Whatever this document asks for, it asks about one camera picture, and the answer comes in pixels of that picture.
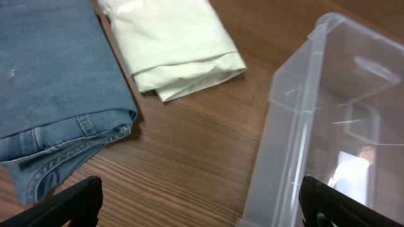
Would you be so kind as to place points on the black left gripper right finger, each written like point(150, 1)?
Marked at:
point(323, 206)

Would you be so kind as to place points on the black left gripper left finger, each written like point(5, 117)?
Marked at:
point(76, 206)

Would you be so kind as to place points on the clear plastic container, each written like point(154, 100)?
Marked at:
point(336, 114)

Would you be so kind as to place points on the folded blue jeans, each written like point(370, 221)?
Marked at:
point(63, 94)

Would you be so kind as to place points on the folded cream cloth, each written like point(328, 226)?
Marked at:
point(173, 47)

